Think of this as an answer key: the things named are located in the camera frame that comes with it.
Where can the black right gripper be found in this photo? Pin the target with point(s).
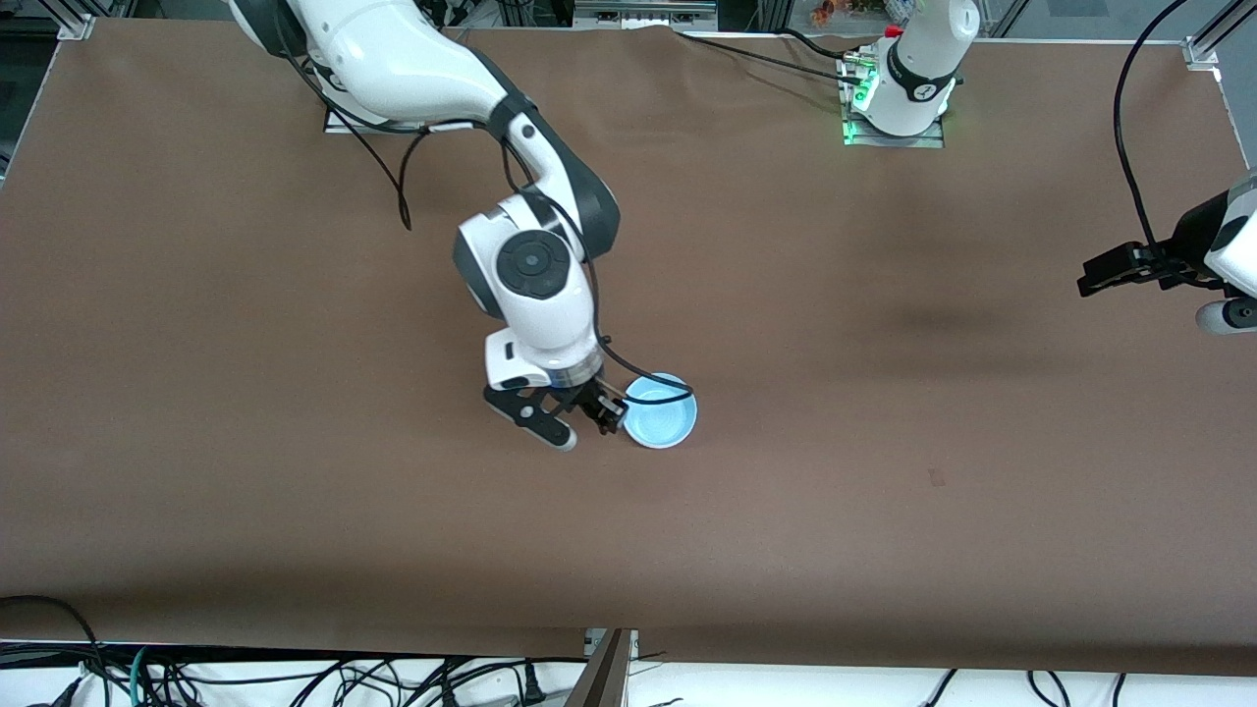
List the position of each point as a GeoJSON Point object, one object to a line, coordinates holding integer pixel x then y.
{"type": "Point", "coordinates": [590, 397]}

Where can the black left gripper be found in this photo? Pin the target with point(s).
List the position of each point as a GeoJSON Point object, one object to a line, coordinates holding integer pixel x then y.
{"type": "Point", "coordinates": [1189, 242]}

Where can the blue plastic bowl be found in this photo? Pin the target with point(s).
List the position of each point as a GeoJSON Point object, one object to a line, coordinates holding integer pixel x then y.
{"type": "Point", "coordinates": [663, 417]}

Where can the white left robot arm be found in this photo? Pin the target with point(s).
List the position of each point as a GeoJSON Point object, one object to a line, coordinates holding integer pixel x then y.
{"type": "Point", "coordinates": [918, 69]}

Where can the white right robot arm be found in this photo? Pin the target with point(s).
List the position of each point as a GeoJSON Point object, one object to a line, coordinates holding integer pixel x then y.
{"type": "Point", "coordinates": [393, 59]}

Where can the brown table cover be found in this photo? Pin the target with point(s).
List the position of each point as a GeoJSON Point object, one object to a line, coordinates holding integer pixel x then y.
{"type": "Point", "coordinates": [786, 540]}

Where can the orange patterned item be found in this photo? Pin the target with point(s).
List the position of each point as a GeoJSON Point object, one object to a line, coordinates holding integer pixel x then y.
{"type": "Point", "coordinates": [835, 10]}

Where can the grey power strip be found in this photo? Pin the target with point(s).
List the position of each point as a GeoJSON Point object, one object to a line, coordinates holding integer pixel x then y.
{"type": "Point", "coordinates": [643, 12]}

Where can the aluminium frame profile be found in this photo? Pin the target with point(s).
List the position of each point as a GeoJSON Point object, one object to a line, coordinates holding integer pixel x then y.
{"type": "Point", "coordinates": [1200, 51]}
{"type": "Point", "coordinates": [77, 27]}

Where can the grey metal post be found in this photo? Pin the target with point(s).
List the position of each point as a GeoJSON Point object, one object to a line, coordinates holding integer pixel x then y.
{"type": "Point", "coordinates": [604, 678]}

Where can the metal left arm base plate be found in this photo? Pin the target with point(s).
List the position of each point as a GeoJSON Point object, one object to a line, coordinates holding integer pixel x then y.
{"type": "Point", "coordinates": [889, 141]}

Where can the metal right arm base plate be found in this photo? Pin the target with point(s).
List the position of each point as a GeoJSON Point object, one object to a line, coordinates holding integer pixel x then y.
{"type": "Point", "coordinates": [339, 123]}

